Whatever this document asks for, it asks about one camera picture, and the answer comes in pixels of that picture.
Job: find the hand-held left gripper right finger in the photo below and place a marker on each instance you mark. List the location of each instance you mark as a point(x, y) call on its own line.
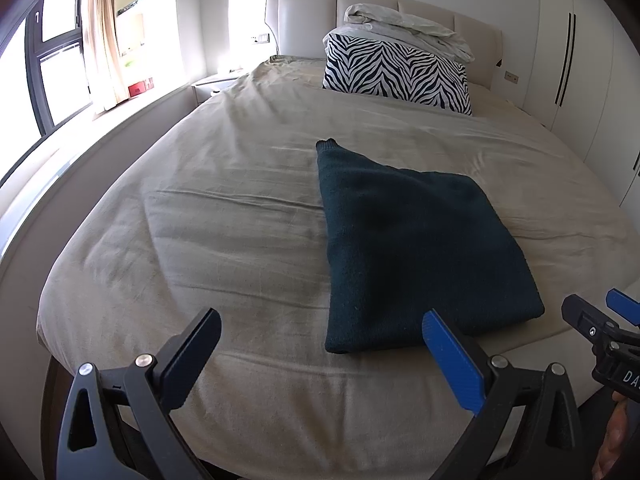
point(452, 360)

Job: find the wall shelf niche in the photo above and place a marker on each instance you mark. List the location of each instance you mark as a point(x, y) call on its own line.
point(131, 30)

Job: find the zebra print pillow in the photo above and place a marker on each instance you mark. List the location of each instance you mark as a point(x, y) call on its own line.
point(395, 72)

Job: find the person's right hand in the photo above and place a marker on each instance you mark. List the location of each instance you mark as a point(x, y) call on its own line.
point(615, 435)

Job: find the cream padded headboard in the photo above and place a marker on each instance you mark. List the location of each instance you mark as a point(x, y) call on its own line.
point(305, 20)

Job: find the beige curtain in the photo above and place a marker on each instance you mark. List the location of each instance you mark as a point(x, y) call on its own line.
point(102, 35)

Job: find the bed with beige cover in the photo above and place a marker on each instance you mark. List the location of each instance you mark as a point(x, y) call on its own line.
point(225, 220)

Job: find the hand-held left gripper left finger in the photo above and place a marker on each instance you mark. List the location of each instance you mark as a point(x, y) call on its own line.
point(192, 355)

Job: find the black framed window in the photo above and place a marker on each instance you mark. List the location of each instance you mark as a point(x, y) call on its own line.
point(55, 60)

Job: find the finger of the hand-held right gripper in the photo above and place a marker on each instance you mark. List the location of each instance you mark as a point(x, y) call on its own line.
point(625, 307)
point(587, 322)

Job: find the wall switch panel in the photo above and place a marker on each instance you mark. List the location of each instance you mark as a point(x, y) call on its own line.
point(260, 38)

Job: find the white window ledge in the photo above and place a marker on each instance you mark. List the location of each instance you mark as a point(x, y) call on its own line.
point(75, 160)

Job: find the white folded duvet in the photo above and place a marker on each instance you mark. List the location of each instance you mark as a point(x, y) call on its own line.
point(400, 25)

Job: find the dark teal knit sweater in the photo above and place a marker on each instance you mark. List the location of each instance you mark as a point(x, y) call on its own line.
point(410, 240)

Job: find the wall socket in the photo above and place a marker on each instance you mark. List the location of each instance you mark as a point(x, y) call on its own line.
point(511, 77)

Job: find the red box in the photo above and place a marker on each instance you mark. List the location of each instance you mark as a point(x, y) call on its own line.
point(138, 88)

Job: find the white wardrobe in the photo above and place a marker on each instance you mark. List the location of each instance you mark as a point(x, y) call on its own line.
point(595, 85)

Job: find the white nightstand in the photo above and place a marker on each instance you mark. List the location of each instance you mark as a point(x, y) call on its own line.
point(210, 87)

